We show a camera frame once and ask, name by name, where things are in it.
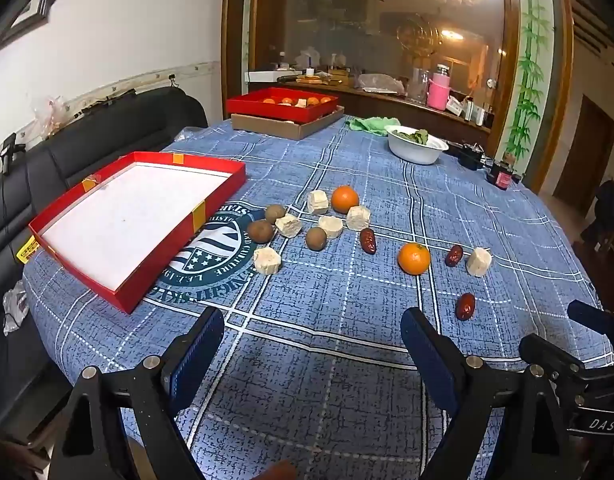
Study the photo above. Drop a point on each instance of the blue plaid tablecloth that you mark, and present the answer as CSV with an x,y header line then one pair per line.
x,y
327,310

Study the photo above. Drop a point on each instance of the brown cardboard box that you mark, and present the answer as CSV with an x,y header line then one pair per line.
x,y
282,128

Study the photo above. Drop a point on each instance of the wood framed glass partition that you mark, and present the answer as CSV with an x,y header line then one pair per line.
x,y
337,10

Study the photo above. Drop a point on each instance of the green cloth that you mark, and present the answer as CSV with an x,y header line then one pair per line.
x,y
372,124

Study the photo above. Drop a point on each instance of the crumpled plastic bag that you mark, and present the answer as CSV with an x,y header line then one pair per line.
x,y
379,83

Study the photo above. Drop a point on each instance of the white bowl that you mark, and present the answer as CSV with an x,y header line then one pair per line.
x,y
417,152

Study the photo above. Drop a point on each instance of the clear plastic bag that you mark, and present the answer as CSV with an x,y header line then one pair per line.
x,y
49,115

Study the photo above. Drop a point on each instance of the picture frame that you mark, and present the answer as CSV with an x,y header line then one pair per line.
x,y
32,10

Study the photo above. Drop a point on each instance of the green leaves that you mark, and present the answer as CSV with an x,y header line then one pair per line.
x,y
412,136

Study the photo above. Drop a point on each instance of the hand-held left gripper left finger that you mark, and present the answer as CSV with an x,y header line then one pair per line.
x,y
197,355

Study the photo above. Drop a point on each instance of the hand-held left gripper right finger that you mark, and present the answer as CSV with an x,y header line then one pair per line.
x,y
427,355

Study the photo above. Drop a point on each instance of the clear pitcher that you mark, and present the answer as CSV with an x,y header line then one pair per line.
x,y
420,85

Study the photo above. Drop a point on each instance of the red date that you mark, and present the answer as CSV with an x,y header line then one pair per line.
x,y
368,241
465,306
454,255

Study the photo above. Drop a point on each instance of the red and black battery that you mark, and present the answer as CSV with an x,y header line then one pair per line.
x,y
502,175

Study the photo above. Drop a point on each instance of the wooden counter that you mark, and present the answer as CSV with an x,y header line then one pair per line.
x,y
407,105

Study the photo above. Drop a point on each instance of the yellow label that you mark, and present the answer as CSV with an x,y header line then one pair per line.
x,y
28,250

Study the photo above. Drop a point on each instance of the small plastic bag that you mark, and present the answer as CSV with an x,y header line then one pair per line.
x,y
14,305

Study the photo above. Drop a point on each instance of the black clip device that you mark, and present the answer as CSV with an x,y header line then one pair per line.
x,y
9,152

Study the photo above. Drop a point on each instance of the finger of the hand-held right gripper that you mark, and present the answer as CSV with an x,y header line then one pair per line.
x,y
587,310
552,360

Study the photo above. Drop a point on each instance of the bamboo wall panel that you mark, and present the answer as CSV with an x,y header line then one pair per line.
x,y
532,60

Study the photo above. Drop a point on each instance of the pink cup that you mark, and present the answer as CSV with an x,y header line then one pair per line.
x,y
438,92

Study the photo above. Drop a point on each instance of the brown round fruit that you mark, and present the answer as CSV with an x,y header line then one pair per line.
x,y
274,213
260,230
316,238

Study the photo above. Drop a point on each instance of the red cardboard tray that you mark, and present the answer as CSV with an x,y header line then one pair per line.
x,y
257,108
127,220

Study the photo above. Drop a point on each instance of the wooden door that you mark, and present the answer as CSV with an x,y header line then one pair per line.
x,y
589,155

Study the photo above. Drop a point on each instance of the white flat box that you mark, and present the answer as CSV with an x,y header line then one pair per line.
x,y
267,76

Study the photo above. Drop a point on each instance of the black leather sofa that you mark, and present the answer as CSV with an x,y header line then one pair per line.
x,y
87,145

